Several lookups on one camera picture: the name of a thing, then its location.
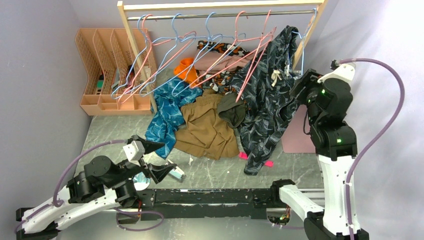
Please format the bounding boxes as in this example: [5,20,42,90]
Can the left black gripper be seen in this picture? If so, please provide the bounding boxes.
[105,133,177,188]

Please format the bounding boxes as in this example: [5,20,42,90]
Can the dark leaf print shorts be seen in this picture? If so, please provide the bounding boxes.
[229,25,301,176]

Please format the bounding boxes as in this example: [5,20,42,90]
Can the blue wire hanger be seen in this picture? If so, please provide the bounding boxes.
[284,7,318,77]
[116,5,152,104]
[171,12,235,97]
[137,13,197,96]

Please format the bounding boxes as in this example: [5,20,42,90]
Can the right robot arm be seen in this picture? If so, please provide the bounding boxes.
[269,64,370,240]

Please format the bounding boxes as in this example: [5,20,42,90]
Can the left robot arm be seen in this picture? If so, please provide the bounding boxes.
[15,135,177,240]

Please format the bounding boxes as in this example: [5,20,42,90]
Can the brown shorts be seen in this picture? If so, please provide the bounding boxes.
[174,89,240,160]

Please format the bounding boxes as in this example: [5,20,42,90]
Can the light blue stapler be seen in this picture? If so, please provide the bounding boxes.
[166,159,185,182]

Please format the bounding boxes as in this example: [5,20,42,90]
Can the blue leaf print garment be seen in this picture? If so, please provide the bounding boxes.
[145,77,203,159]

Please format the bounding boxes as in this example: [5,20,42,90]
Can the pink clipboard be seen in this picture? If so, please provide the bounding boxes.
[281,105,316,154]

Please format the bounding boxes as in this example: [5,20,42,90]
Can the olive green garment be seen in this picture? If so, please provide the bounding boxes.
[217,92,247,129]

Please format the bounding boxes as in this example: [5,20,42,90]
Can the orange black patterned garment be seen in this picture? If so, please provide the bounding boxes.
[196,40,251,92]

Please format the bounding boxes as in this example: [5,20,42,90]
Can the wooden clothes rack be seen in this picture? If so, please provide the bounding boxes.
[117,0,328,112]

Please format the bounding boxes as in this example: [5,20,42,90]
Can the pink plastic clip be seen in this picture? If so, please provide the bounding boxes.
[238,152,274,168]

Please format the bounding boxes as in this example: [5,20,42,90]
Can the peach file organizer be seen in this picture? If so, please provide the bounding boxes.
[75,28,153,116]

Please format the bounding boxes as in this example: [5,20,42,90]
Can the pink garment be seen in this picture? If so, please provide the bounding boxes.
[193,51,254,73]

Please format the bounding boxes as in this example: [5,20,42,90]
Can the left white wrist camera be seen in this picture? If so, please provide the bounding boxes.
[122,141,144,165]

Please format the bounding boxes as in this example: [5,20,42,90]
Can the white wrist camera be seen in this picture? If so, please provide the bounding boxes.
[317,63,356,85]
[122,141,144,165]

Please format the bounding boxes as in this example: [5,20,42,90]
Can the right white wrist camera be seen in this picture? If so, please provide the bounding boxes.
[317,63,356,85]

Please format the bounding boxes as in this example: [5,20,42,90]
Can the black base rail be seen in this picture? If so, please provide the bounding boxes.
[127,187,287,220]

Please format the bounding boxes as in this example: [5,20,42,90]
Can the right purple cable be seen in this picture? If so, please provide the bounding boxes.
[334,57,406,240]

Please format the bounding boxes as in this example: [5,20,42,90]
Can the purple cable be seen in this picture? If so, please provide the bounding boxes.
[14,139,128,233]
[334,57,406,240]

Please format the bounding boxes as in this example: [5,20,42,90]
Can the pink wire hanger right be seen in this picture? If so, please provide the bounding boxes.
[235,9,277,103]

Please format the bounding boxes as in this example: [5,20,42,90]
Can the pink wire hanger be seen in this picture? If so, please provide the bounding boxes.
[117,13,197,104]
[189,10,272,89]
[235,9,277,103]

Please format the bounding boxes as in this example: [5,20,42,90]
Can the pink wire hanger left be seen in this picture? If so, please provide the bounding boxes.
[117,13,197,104]

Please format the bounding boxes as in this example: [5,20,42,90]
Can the pink wire hanger middle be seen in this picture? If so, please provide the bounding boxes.
[189,10,272,89]

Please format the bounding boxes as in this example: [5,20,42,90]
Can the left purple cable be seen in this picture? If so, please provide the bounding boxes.
[14,139,128,233]

